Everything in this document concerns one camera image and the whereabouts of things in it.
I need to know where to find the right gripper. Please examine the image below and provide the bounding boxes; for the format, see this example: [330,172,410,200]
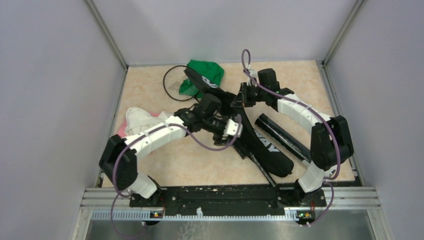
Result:
[230,82,267,108]

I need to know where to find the badminton racket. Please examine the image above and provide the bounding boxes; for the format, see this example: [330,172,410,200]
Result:
[162,64,200,102]
[248,152,278,188]

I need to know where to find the black racket bag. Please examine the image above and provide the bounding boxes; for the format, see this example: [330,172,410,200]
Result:
[184,67,294,178]

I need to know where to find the black shuttlecock tube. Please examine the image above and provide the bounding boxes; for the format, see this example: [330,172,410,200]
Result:
[255,113,312,166]

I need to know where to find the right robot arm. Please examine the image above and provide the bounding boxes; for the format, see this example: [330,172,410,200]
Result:
[231,68,354,206]

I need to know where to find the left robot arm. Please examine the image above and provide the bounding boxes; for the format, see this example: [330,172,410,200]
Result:
[99,94,243,207]

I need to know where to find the green cloth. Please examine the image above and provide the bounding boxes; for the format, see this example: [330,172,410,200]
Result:
[178,59,225,97]

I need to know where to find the white towel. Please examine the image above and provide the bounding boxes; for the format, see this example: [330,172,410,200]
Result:
[124,107,172,136]

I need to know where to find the pink cloth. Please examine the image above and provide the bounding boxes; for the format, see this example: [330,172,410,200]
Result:
[116,108,162,137]

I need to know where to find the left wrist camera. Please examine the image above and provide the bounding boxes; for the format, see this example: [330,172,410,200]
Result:
[223,118,243,138]

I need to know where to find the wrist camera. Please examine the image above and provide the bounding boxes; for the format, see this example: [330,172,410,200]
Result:
[223,118,243,138]
[244,68,258,85]

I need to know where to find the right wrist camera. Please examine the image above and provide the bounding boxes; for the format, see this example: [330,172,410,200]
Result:
[244,68,258,85]

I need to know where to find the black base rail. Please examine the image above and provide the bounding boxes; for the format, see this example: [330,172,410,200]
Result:
[129,183,328,220]

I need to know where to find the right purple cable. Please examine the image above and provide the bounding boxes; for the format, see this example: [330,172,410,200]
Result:
[241,49,342,228]

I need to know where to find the purple cable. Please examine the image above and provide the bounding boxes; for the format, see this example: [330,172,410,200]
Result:
[241,49,342,228]
[110,114,243,239]

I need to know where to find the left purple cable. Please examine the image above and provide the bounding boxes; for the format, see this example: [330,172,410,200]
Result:
[110,114,243,239]

